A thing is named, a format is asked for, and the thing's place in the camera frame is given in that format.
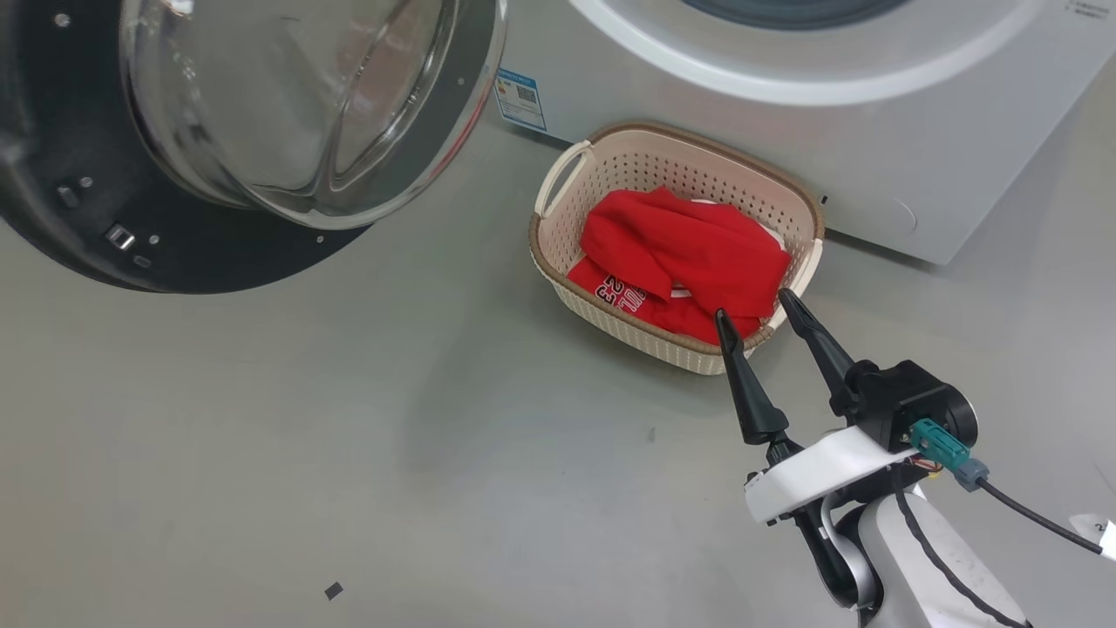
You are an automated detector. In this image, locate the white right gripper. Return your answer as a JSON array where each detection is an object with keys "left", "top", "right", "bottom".
[{"left": 714, "top": 288, "right": 941, "bottom": 526}]

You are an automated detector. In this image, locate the red jersey clothing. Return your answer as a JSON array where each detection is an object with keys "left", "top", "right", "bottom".
[{"left": 567, "top": 185, "right": 793, "bottom": 346}]

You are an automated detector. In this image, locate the black washing machine door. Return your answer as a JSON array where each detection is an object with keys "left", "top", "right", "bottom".
[{"left": 0, "top": 0, "right": 509, "bottom": 295}]

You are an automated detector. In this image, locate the cream perforated laundry basket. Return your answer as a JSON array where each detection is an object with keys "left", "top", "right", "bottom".
[{"left": 529, "top": 120, "right": 826, "bottom": 376}]

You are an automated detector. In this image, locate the white front-load washing machine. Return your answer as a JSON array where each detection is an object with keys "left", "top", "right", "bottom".
[{"left": 493, "top": 0, "right": 1116, "bottom": 267}]

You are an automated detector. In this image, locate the blue energy label sticker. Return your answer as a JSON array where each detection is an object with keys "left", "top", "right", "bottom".
[{"left": 494, "top": 68, "right": 548, "bottom": 133}]

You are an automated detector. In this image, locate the black camera cable teal plug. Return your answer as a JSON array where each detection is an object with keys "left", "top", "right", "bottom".
[{"left": 909, "top": 418, "right": 1116, "bottom": 559}]

